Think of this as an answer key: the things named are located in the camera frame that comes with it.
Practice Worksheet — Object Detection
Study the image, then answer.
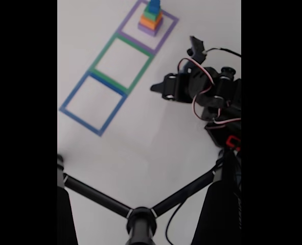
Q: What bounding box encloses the green block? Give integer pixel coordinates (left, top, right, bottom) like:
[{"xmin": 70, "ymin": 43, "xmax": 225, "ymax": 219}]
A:
[{"xmin": 143, "ymin": 4, "xmax": 164, "ymax": 21}]

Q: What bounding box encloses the small blue cube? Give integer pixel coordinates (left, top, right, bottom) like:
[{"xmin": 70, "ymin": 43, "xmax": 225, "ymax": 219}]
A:
[{"xmin": 149, "ymin": 0, "xmax": 162, "ymax": 13}]

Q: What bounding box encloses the purple tape square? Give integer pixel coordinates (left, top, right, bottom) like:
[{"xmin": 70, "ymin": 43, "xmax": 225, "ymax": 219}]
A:
[{"xmin": 117, "ymin": 0, "xmax": 179, "ymax": 56}]

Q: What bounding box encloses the purple block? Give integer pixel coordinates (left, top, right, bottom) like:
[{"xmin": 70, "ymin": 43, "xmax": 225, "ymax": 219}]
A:
[{"xmin": 137, "ymin": 19, "xmax": 164, "ymax": 38}]

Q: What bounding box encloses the orange block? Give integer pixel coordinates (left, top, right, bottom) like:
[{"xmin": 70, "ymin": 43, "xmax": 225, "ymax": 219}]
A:
[{"xmin": 140, "ymin": 12, "xmax": 164, "ymax": 29}]

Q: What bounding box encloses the green tape square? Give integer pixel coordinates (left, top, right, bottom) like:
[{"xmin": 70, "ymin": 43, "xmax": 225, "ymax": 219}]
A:
[{"xmin": 88, "ymin": 32, "xmax": 155, "ymax": 95}]

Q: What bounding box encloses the red clamp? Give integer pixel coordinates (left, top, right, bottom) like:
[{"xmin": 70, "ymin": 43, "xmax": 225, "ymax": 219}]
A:
[{"xmin": 226, "ymin": 135, "xmax": 242, "ymax": 152}]

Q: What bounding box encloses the blue tape square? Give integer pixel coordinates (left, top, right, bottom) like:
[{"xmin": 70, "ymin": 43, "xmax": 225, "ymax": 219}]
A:
[{"xmin": 59, "ymin": 70, "xmax": 128, "ymax": 137}]

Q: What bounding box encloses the red white servo wire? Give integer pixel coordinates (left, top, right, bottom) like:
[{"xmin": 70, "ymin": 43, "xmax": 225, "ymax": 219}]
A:
[
  {"xmin": 206, "ymin": 116, "xmax": 242, "ymax": 126},
  {"xmin": 177, "ymin": 58, "xmax": 216, "ymax": 120}
]

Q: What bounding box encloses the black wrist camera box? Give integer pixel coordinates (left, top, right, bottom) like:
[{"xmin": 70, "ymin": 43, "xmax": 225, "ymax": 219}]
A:
[{"xmin": 188, "ymin": 35, "xmax": 205, "ymax": 64}]

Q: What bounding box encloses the black camera tripod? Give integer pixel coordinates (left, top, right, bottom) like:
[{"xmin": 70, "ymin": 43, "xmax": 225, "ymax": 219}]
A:
[{"xmin": 57, "ymin": 149, "xmax": 242, "ymax": 245}]

